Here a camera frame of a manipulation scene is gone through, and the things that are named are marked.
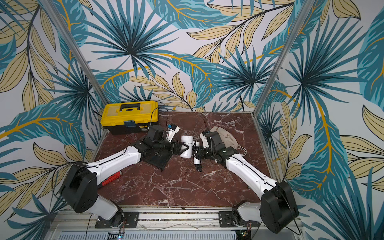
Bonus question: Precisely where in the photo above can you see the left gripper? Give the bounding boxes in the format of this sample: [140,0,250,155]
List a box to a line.
[153,138,190,155]

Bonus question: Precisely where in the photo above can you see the white hair dryer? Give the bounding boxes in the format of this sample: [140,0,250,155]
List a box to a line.
[180,136,202,172]

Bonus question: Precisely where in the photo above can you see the beige drawstring dryer bag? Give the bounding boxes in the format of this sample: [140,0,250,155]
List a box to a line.
[210,126,248,156]

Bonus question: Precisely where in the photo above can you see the black drawstring dryer bag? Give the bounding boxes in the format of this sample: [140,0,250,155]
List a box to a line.
[143,149,174,171]

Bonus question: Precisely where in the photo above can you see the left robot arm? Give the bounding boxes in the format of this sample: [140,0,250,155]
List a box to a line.
[59,125,191,228]

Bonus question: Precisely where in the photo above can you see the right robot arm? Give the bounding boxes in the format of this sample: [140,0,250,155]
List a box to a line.
[194,131,299,234]

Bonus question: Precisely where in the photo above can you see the yellow black toolbox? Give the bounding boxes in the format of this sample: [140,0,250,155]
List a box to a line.
[101,101,159,135]

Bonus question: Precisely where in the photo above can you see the red black hand tool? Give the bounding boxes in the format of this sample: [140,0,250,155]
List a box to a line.
[100,171,122,187]

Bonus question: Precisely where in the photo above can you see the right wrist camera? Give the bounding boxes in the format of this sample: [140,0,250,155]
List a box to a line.
[200,131,210,149]

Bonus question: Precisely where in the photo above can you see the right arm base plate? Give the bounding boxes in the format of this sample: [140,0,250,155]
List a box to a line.
[218,211,261,228]

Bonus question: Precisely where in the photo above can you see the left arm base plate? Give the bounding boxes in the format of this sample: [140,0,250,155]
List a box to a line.
[95,212,139,229]

